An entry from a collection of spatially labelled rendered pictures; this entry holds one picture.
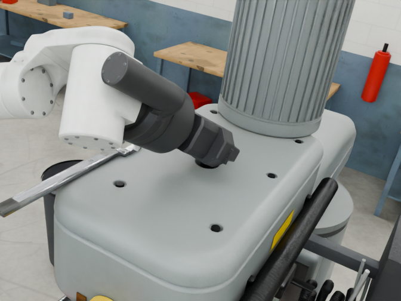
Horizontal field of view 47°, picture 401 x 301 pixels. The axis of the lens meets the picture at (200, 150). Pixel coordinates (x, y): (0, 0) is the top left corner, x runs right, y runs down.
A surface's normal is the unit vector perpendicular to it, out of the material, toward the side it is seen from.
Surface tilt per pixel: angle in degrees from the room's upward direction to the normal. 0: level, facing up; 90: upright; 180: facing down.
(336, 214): 0
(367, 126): 90
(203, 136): 90
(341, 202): 0
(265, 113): 90
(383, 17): 90
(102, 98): 51
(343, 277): 0
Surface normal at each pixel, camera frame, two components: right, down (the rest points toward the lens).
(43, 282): 0.15, -0.88
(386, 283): -0.48, 0.34
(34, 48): -0.31, -0.25
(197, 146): 0.69, 0.42
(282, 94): -0.07, 0.45
